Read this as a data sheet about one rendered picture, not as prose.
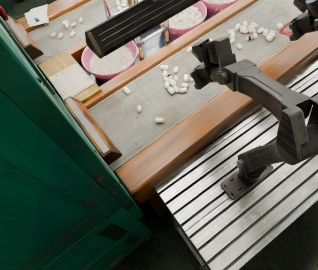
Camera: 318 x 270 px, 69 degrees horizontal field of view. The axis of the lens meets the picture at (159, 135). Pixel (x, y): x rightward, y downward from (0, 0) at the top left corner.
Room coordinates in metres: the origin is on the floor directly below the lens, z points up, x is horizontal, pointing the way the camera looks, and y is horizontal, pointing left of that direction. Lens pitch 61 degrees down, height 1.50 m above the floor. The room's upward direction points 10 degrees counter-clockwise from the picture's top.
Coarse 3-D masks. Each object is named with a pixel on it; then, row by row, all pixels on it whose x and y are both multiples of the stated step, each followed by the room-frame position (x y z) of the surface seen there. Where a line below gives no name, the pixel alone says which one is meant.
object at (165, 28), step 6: (132, 0) 0.83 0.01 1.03; (156, 0) 0.68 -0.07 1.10; (168, 24) 0.91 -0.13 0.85; (162, 30) 0.89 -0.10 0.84; (168, 30) 0.90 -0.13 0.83; (150, 36) 0.86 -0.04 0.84; (168, 36) 0.90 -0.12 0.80; (138, 42) 0.82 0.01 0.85; (144, 42) 0.84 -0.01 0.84; (168, 42) 0.90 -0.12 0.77; (138, 48) 0.82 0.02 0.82; (138, 54) 0.83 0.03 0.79
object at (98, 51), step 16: (144, 0) 0.67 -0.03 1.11; (160, 0) 0.69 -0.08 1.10; (176, 0) 0.70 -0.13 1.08; (192, 0) 0.72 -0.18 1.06; (128, 16) 0.63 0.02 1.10; (144, 16) 0.64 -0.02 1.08; (160, 16) 0.66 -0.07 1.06; (96, 32) 0.58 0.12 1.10; (112, 32) 0.59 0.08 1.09; (128, 32) 0.60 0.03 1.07; (144, 32) 0.62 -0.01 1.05; (96, 48) 0.55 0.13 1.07; (112, 48) 0.56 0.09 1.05
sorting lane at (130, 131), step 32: (288, 0) 1.08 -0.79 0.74; (224, 32) 0.93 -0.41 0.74; (256, 32) 0.88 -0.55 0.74; (160, 64) 0.79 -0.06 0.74; (192, 64) 0.76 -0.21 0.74; (256, 64) 0.69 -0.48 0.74; (128, 96) 0.64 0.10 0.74; (160, 96) 0.61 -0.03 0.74; (192, 96) 0.58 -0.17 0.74; (128, 128) 0.48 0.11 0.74; (160, 128) 0.46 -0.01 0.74
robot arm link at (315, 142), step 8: (312, 128) 0.19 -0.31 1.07; (312, 136) 0.17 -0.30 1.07; (272, 144) 0.21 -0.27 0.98; (304, 144) 0.16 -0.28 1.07; (312, 144) 0.16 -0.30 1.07; (248, 152) 0.25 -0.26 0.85; (256, 152) 0.23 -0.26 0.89; (264, 152) 0.21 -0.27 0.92; (272, 152) 0.20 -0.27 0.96; (304, 152) 0.15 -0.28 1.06; (312, 152) 0.15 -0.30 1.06; (248, 160) 0.23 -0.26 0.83; (256, 160) 0.22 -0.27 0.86; (264, 160) 0.20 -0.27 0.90; (272, 160) 0.19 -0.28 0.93; (280, 160) 0.17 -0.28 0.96; (248, 168) 0.22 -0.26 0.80; (256, 168) 0.20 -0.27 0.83
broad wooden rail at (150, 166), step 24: (288, 48) 0.72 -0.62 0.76; (312, 48) 0.70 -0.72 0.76; (264, 72) 0.61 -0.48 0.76; (288, 72) 0.60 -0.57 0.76; (216, 96) 0.55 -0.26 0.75; (240, 96) 0.52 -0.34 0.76; (192, 120) 0.45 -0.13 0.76; (216, 120) 0.43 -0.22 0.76; (168, 144) 0.37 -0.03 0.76; (192, 144) 0.35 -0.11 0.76; (120, 168) 0.31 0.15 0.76; (144, 168) 0.29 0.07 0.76; (168, 168) 0.29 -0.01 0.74; (144, 192) 0.23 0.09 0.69
